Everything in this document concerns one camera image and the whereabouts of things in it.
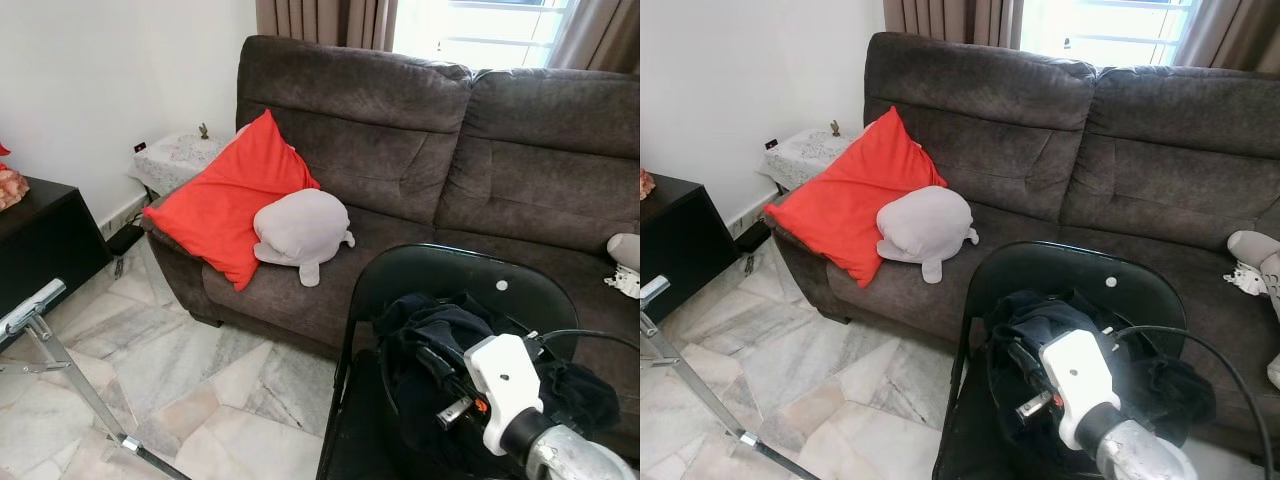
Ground brown curtain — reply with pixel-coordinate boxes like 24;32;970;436
1172;0;1280;73
548;0;641;76
255;0;399;53
883;0;1024;51

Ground black TV console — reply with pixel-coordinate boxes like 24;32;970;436
0;175;113;321
640;172;741;323

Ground black shirt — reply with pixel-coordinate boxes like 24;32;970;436
985;288;1218;451
373;290;621;456

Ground bright window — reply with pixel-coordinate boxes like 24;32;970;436
1020;0;1201;69
392;0;581;71

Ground black folding chair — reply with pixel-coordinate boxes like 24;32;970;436
930;240;1191;480
315;243;581;480

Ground dark brown sofa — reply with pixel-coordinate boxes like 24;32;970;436
765;30;1280;456
140;35;641;461

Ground side table with lace cloth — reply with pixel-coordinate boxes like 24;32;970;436
757;127;866;191
128;130;241;201

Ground grey white plush toy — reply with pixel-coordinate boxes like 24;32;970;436
605;232;641;299
1228;230;1280;391

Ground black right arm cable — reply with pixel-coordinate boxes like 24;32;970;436
1110;325;1251;461
530;328;641;356

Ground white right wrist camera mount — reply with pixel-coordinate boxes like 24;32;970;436
463;335;546;456
1040;328;1123;451

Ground silver metal clothes rack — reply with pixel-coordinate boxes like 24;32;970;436
640;275;821;480
0;278;191;480

